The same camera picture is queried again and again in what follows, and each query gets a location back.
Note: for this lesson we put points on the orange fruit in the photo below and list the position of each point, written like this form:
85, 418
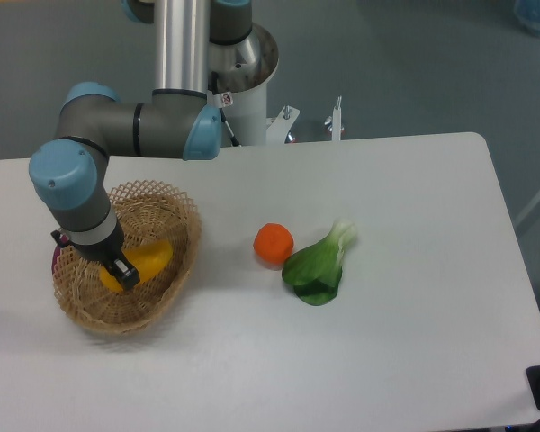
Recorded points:
273, 243

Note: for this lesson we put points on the yellow mango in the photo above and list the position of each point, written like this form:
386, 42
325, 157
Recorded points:
150, 259

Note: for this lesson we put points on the green bok choy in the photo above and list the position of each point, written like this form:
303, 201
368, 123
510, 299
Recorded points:
315, 272

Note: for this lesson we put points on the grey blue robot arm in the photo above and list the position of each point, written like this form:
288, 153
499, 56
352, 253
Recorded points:
68, 172

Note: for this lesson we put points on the blue bag in corner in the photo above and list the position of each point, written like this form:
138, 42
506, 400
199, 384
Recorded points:
528, 14

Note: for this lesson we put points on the woven wicker basket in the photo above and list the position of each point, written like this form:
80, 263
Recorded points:
164, 225

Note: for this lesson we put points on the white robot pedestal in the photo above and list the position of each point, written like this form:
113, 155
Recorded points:
239, 77

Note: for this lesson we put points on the purple fruit behind basket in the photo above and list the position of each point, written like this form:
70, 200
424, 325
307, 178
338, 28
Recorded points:
55, 258

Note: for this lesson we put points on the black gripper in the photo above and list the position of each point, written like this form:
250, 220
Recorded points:
104, 246

